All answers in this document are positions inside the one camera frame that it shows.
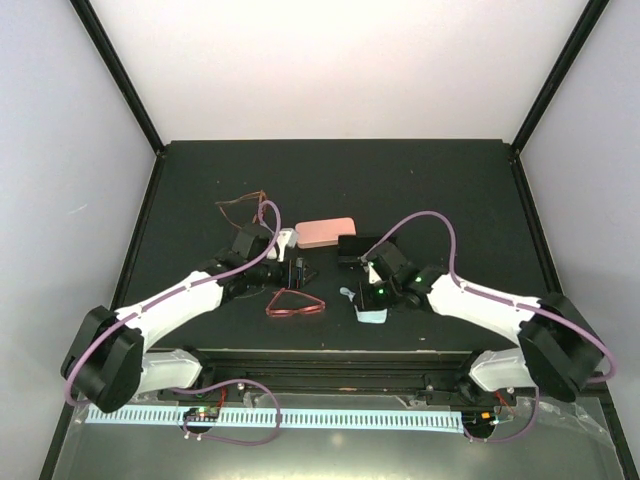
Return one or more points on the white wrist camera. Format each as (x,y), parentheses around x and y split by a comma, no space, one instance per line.
(373,276)
(287,239)

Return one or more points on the left base circuit board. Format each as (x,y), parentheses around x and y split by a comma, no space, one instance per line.
(201,414)

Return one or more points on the brown frame sunglasses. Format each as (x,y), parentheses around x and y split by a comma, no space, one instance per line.
(243,209)

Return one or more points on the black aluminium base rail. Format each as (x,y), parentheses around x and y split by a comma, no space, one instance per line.
(435,387)

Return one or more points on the red frame sunglasses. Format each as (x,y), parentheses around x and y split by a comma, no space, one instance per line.
(288,303)

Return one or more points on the base circuit board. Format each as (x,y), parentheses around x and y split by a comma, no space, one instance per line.
(201,414)
(483,418)

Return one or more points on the white slotted cable duct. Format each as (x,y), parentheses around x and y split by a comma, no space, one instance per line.
(286,418)

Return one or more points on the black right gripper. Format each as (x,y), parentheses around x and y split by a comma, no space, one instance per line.
(364,302)

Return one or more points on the left black frame post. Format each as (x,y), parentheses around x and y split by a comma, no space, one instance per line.
(109,56)

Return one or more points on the black frame post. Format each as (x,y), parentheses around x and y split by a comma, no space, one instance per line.
(109,56)
(580,33)

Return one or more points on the light blue cleaning cloth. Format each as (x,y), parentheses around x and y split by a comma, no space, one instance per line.
(376,316)

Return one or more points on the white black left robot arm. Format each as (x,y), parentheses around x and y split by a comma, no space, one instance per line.
(110,360)

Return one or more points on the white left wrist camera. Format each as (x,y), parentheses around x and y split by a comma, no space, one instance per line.
(287,239)

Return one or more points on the right base circuit board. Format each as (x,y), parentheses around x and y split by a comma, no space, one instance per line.
(483,418)

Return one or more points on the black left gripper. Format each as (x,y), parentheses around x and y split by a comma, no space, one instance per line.
(296,280)

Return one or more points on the pink glasses case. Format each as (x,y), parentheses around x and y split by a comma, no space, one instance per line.
(323,233)

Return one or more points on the right black frame post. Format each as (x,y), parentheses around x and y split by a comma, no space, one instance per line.
(580,33)

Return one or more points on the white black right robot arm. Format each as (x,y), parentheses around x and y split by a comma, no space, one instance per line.
(554,348)

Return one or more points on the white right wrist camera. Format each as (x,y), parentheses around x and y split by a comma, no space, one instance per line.
(373,276)

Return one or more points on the black glasses case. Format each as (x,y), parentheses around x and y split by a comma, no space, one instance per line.
(351,248)

